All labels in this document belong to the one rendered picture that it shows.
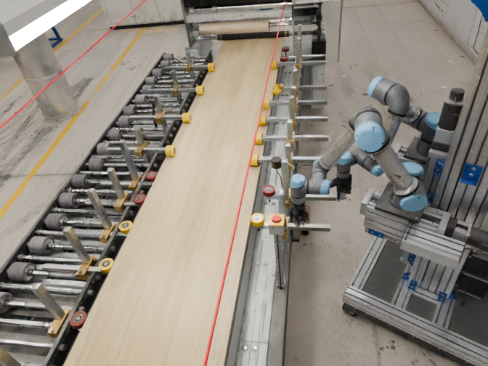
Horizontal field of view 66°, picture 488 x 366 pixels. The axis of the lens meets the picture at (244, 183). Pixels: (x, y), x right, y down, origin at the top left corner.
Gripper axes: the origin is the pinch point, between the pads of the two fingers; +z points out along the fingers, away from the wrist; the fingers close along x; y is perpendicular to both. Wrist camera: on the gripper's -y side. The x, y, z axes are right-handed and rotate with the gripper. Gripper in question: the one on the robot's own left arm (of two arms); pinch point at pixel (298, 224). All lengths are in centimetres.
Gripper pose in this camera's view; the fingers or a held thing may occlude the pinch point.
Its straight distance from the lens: 211.4
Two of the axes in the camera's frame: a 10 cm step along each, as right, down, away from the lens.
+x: 9.7, -2.2, 0.9
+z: 1.1, 7.5, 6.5
